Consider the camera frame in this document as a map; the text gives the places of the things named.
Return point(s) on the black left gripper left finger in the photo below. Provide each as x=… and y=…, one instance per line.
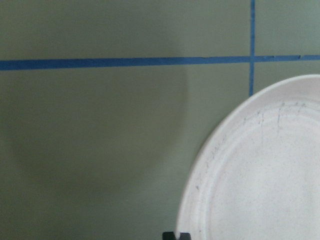
x=168, y=235

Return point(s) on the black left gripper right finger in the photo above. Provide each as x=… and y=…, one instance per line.
x=185, y=236

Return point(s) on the light blue plate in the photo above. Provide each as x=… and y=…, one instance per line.
x=257, y=176

